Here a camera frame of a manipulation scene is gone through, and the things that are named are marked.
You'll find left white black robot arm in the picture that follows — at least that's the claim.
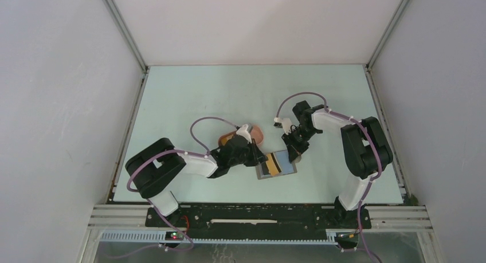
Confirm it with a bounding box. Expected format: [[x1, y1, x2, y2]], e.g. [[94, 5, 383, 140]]
[[125, 135, 268, 227]]

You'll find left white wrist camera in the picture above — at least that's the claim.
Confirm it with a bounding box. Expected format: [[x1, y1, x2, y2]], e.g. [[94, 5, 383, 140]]
[[236, 124, 253, 143]]

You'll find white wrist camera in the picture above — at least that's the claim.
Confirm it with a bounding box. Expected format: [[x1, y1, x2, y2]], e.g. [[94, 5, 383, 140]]
[[236, 124, 253, 143], [273, 117, 293, 134]]

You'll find grey card holder wallet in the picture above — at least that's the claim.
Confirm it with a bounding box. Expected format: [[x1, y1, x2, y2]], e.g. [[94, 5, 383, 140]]
[[256, 150, 297, 180]]

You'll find left controller board red led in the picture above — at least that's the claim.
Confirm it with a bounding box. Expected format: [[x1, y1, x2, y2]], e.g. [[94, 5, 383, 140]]
[[165, 231, 185, 241]]

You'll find aluminium frame rail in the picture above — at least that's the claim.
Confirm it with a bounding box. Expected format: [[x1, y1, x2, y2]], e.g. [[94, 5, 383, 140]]
[[88, 205, 433, 233]]

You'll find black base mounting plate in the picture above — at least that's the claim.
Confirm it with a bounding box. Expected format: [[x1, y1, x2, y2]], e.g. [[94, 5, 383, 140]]
[[145, 203, 371, 240]]

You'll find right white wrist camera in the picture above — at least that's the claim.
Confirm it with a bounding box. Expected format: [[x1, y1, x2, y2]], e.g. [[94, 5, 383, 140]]
[[273, 117, 293, 134]]

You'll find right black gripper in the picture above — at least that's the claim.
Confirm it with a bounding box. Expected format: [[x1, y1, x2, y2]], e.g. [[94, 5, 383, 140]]
[[281, 125, 318, 163]]

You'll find right controller board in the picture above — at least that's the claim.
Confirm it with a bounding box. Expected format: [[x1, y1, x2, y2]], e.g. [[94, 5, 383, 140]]
[[335, 233, 359, 242]]

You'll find pink oval tray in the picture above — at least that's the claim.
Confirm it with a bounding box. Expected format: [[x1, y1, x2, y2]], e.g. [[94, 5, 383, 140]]
[[218, 124, 264, 148]]

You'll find white cable duct strip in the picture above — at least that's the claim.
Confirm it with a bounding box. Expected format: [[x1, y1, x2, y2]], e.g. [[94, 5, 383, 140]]
[[99, 230, 338, 245]]

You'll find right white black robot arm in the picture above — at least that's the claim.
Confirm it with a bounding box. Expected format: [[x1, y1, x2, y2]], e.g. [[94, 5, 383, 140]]
[[274, 101, 393, 227]]

